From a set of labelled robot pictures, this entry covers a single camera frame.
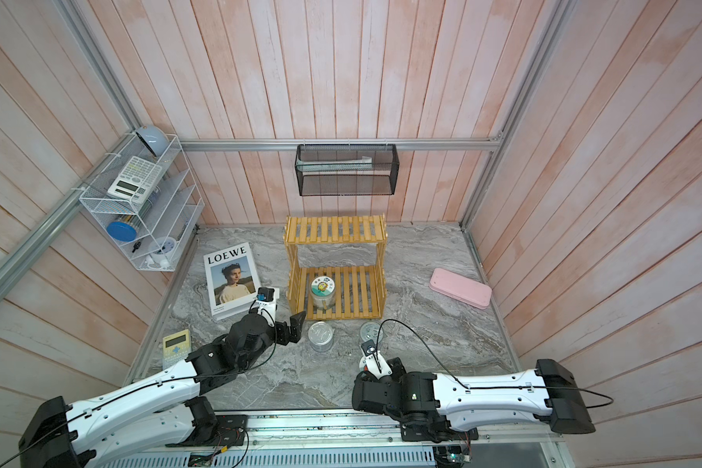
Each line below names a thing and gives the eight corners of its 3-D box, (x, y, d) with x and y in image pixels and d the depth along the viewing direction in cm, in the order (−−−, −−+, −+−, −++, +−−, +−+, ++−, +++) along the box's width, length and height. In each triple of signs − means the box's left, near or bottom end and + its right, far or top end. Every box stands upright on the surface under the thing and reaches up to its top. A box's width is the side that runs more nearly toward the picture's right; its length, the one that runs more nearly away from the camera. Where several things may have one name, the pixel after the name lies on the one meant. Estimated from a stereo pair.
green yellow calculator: (166, 368, 86) (162, 366, 84) (165, 341, 91) (161, 338, 89) (193, 358, 88) (189, 355, 86) (190, 332, 93) (187, 329, 91)
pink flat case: (425, 288, 104) (427, 284, 102) (432, 269, 109) (434, 265, 107) (486, 311, 98) (489, 307, 96) (490, 290, 103) (493, 286, 101)
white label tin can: (308, 352, 87) (306, 345, 82) (310, 329, 92) (308, 321, 87) (331, 352, 87) (330, 345, 82) (332, 329, 92) (331, 321, 87)
